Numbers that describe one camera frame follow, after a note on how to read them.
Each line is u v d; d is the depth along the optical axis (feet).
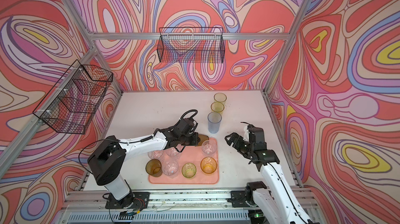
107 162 1.49
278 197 1.44
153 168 2.70
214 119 3.14
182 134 2.22
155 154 2.85
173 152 2.89
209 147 2.84
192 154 2.91
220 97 3.25
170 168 2.70
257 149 1.96
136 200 2.38
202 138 2.95
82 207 2.37
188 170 2.67
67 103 2.22
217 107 3.21
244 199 2.35
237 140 2.30
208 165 2.74
